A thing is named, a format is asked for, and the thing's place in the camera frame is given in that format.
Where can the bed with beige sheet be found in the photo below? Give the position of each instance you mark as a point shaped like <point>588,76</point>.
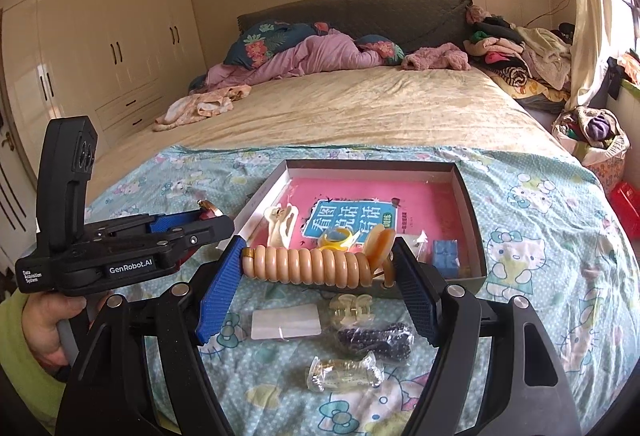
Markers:
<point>375,111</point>

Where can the cartoon cat printed blanket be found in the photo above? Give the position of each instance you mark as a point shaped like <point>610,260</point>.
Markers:
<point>525,241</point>

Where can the small blue box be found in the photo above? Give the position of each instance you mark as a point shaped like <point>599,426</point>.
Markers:
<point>446,258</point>

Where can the small floral pillow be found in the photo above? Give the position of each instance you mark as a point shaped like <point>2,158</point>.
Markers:
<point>385,50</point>

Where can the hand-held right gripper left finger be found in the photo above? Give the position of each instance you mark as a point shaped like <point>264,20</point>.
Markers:
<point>220,291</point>

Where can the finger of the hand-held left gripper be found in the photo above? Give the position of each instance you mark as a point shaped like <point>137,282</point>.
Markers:
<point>210,231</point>
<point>175,220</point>

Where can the red plastic container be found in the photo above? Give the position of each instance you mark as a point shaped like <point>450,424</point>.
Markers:
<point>627,211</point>

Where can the cream curtain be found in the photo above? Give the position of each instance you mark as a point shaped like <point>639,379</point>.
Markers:
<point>590,16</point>

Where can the large floral pillow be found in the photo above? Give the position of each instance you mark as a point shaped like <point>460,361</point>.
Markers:
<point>257,43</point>

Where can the laundry basket with clothes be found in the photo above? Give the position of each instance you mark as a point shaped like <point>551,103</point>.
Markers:
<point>595,136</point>

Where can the small clear plastic packet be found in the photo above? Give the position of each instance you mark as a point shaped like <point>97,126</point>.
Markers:
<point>419,246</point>

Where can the white earring card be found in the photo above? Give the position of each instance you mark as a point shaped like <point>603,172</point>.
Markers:
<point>285,323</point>

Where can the clear hair claw clip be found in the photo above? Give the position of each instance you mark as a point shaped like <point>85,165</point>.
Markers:
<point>350,311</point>

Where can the cream wardrobe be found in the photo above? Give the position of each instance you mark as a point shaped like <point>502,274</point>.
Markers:
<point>100,41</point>

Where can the pink fuzzy garment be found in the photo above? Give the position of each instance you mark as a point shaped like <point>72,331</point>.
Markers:
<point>435,57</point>

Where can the person's left hand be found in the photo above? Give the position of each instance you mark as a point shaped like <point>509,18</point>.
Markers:
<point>42,331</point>

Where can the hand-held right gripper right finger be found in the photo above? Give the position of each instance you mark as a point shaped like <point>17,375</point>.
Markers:
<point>415,291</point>

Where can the cream pink clothes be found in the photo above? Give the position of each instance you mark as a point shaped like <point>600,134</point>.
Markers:
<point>200,108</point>

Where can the pile of clothes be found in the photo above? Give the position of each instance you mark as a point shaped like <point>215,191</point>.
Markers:
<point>530,56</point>

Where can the dark grey headboard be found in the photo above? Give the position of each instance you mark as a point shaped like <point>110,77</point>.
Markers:
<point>380,13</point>

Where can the dark red hair clip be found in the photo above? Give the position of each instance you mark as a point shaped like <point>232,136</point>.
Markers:
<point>210,213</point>

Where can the white hair claw clip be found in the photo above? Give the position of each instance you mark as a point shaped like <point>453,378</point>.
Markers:
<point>280,226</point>

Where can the clothes on windowsill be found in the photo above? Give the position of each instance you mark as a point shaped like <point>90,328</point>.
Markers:
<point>631,68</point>

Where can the grey cardboard box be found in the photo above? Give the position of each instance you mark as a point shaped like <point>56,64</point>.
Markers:
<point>370,170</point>

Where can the pink quilt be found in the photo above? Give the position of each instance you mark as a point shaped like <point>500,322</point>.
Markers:
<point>310,58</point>

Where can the clear packet with gold piece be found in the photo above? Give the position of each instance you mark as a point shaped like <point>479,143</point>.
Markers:
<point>345,371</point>

